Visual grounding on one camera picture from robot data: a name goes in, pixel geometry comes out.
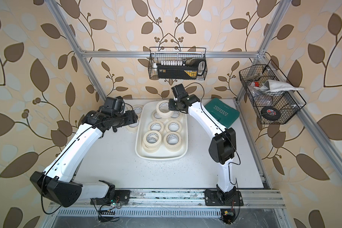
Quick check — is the masking tape roll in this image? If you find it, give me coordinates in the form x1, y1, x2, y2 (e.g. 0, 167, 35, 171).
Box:
133, 105, 143, 116
147, 121, 164, 134
156, 100, 174, 119
126, 120, 139, 133
165, 121, 182, 134
163, 132, 182, 152

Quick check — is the white plastic storage tray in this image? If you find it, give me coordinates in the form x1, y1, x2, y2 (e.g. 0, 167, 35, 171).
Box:
135, 101, 188, 161

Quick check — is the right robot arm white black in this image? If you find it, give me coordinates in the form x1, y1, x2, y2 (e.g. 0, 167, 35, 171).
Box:
169, 84, 237, 194

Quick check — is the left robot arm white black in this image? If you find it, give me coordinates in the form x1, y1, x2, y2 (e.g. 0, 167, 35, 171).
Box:
30, 97, 138, 208

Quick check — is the black yellow box in basket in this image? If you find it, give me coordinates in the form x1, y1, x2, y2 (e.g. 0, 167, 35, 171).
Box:
156, 62, 208, 80

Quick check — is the masking tape stack front left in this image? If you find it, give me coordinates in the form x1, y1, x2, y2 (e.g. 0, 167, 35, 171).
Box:
142, 130, 162, 154

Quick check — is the black tape roll red label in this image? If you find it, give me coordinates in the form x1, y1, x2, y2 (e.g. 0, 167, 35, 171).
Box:
261, 106, 281, 121

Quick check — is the green plastic tool case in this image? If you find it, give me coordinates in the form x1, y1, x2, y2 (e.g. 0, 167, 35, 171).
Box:
204, 98, 240, 128

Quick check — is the grey folded cloth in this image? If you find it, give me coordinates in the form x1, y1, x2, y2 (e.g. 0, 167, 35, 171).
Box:
259, 79, 304, 93

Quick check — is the black wire basket back wall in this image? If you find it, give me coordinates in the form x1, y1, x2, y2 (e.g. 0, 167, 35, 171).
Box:
148, 46, 208, 80

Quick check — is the black wire basket wall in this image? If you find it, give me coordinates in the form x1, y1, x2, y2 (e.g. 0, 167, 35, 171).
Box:
148, 46, 208, 80
239, 60, 306, 124

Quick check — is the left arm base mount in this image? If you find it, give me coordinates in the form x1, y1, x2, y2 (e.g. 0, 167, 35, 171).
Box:
90, 189, 131, 207

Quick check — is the black wire basket right wall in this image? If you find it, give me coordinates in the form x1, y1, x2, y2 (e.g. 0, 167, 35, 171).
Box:
239, 60, 306, 124

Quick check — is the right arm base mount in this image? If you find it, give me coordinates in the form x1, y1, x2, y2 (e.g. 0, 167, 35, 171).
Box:
204, 186, 244, 206

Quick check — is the aluminium front rail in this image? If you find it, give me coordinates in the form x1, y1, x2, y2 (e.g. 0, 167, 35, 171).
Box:
49, 188, 286, 209

